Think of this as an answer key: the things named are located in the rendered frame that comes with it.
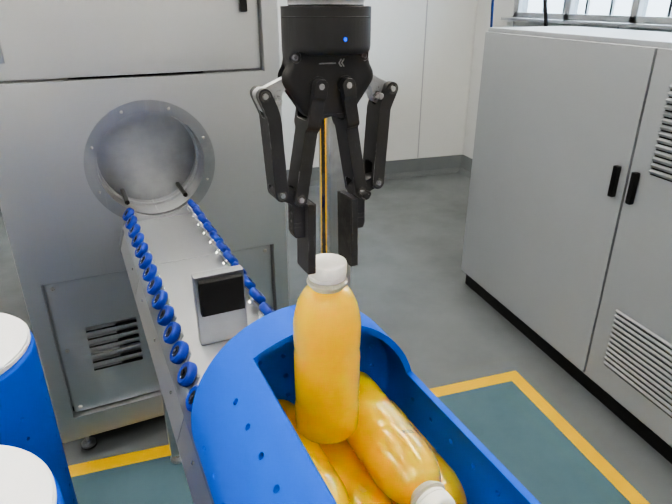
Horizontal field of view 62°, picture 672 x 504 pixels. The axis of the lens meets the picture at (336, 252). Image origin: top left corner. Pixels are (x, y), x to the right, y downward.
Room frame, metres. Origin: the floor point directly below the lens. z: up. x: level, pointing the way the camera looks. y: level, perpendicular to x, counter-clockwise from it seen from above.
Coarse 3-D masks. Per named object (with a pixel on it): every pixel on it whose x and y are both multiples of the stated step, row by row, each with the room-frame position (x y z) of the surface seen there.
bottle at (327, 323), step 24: (312, 288) 0.48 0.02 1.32; (336, 288) 0.48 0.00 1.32; (312, 312) 0.47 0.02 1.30; (336, 312) 0.47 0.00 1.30; (312, 336) 0.47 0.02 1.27; (336, 336) 0.46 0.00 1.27; (360, 336) 0.49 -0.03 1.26; (312, 360) 0.47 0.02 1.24; (336, 360) 0.46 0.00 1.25; (312, 384) 0.47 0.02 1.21; (336, 384) 0.46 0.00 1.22; (312, 408) 0.47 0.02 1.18; (336, 408) 0.46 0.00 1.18; (312, 432) 0.47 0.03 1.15; (336, 432) 0.46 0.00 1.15
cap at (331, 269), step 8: (320, 256) 0.51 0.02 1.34; (328, 256) 0.51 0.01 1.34; (336, 256) 0.51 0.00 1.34; (320, 264) 0.49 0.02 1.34; (328, 264) 0.49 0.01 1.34; (336, 264) 0.49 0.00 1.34; (344, 264) 0.49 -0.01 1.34; (320, 272) 0.48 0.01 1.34; (328, 272) 0.48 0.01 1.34; (336, 272) 0.48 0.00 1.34; (344, 272) 0.49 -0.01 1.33; (312, 280) 0.49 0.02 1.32; (320, 280) 0.48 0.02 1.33; (328, 280) 0.48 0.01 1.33; (336, 280) 0.48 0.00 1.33
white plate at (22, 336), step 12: (0, 324) 0.87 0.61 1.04; (12, 324) 0.87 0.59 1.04; (24, 324) 0.87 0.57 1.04; (0, 336) 0.83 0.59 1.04; (12, 336) 0.83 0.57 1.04; (24, 336) 0.83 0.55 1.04; (0, 348) 0.79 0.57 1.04; (12, 348) 0.79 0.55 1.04; (24, 348) 0.80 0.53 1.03; (0, 360) 0.76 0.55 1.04; (12, 360) 0.76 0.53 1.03; (0, 372) 0.73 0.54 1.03
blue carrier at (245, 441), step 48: (240, 336) 0.56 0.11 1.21; (288, 336) 0.53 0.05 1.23; (384, 336) 0.58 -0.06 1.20; (240, 384) 0.49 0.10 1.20; (288, 384) 0.59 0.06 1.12; (384, 384) 0.65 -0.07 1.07; (192, 432) 0.53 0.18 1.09; (240, 432) 0.43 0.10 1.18; (288, 432) 0.40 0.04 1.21; (432, 432) 0.55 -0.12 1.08; (240, 480) 0.39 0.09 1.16; (288, 480) 0.36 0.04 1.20; (480, 480) 0.46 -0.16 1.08
